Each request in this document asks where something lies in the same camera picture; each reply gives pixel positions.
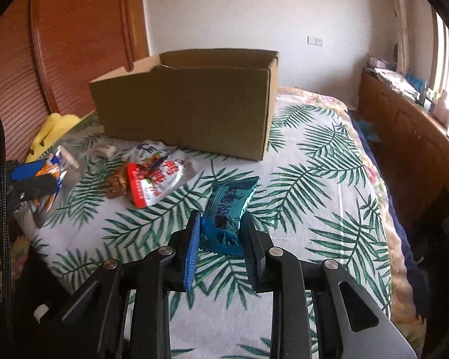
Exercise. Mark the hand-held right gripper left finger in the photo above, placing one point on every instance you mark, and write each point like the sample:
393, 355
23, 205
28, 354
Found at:
192, 254

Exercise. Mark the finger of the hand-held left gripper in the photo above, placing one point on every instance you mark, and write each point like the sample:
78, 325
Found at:
26, 171
33, 189

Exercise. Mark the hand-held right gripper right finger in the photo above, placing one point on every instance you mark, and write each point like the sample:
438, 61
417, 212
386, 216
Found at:
252, 254

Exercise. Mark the large orange snack packet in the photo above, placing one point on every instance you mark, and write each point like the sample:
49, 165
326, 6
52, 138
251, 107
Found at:
54, 170

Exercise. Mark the small clear beige snack packet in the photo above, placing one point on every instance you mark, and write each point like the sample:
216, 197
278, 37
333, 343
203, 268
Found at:
69, 160

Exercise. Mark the blue snack packet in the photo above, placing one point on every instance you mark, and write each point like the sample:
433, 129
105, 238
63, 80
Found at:
224, 209

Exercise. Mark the small white snack packet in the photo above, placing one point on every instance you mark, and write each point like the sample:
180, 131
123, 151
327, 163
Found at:
105, 151

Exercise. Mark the small brown snack packet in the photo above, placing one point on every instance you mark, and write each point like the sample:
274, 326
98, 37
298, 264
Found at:
116, 187

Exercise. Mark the white red label snack packet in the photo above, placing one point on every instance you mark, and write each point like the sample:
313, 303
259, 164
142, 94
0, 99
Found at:
157, 179

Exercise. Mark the brown cardboard box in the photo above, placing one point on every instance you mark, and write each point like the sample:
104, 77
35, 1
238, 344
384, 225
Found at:
194, 112

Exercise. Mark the yellow plush toy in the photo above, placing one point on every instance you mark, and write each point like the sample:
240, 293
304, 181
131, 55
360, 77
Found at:
52, 131

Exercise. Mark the green leaf print cloth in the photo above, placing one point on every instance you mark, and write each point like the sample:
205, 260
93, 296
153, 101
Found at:
314, 194

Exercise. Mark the dark blue blanket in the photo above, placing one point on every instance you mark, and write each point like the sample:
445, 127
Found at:
404, 246

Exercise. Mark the wooden slatted wardrobe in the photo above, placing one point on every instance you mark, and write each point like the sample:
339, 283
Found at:
78, 26

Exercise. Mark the floral blanket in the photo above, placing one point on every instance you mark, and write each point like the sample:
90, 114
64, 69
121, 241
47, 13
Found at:
321, 99

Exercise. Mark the wooden sideboard cabinet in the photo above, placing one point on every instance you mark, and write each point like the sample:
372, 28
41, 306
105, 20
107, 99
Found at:
404, 134

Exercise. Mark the stack of printed papers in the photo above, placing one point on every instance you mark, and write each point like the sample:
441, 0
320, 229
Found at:
393, 80

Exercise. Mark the pink box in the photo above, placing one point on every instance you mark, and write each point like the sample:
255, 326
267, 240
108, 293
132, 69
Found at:
378, 62

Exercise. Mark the blue box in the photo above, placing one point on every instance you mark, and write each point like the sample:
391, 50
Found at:
415, 81

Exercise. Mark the pink bottle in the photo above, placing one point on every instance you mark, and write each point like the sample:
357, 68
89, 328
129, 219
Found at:
441, 104

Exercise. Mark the round table mirror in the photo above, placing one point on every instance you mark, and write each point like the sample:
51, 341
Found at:
396, 52

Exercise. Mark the patterned beige curtain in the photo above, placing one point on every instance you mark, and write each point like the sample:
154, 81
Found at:
400, 15

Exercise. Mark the white wall switch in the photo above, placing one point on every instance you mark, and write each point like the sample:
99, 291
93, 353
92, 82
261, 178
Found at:
315, 40

